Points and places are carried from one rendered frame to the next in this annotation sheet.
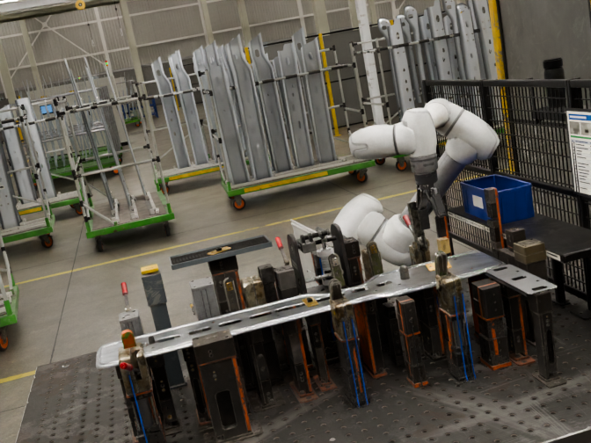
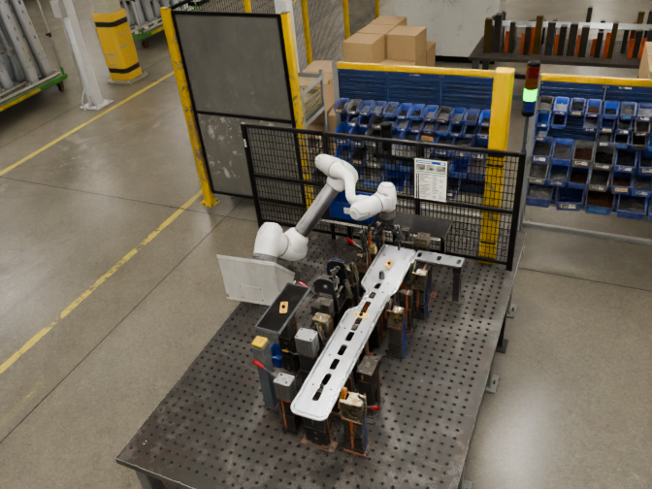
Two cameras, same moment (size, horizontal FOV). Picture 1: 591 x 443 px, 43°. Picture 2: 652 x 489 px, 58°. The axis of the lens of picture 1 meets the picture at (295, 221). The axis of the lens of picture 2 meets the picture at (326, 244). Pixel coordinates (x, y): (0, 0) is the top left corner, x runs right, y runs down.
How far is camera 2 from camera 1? 2.60 m
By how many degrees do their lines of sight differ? 52
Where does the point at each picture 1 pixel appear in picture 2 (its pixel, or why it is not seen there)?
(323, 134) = not seen: outside the picture
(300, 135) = not seen: outside the picture
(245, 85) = not seen: outside the picture
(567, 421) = (492, 317)
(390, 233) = (296, 244)
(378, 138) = (374, 207)
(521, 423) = (477, 327)
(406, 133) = (388, 200)
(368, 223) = (282, 242)
